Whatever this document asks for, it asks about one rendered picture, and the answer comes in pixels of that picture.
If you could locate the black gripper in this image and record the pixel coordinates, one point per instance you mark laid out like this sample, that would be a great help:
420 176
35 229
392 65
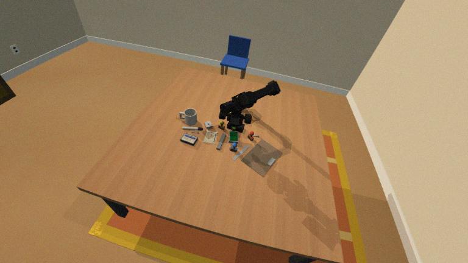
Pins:
247 117

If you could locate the yellow hand stamp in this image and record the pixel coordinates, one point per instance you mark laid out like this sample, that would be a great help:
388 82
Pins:
221 125

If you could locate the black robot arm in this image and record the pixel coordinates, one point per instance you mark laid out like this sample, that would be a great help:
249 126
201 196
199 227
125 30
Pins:
247 100

